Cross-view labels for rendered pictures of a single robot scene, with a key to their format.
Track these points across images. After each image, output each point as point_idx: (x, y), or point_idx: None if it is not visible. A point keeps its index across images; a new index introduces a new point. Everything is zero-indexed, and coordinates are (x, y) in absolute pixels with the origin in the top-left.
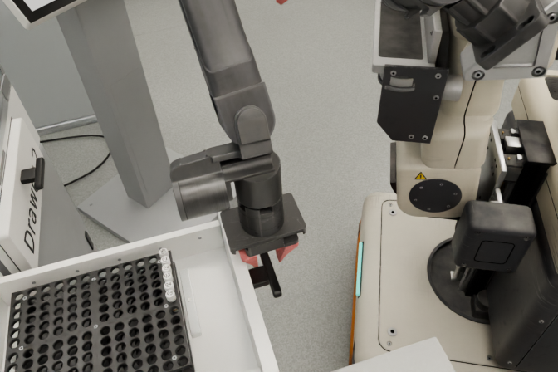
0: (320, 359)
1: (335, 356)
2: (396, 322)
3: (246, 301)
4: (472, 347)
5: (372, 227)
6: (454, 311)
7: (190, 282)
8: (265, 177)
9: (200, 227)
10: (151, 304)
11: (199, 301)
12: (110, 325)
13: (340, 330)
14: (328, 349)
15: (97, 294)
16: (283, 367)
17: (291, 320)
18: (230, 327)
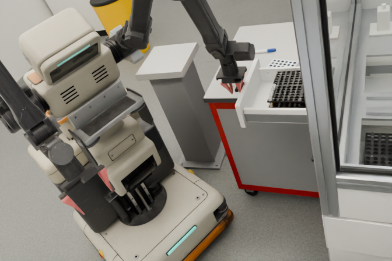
0: (234, 250)
1: (226, 247)
2: (192, 200)
3: (251, 73)
4: (175, 179)
5: (154, 254)
6: (166, 193)
7: (267, 106)
8: None
9: (251, 108)
10: (282, 87)
11: (267, 104)
12: (298, 84)
13: (213, 258)
14: (226, 253)
15: (300, 93)
16: (255, 256)
17: None
18: (261, 95)
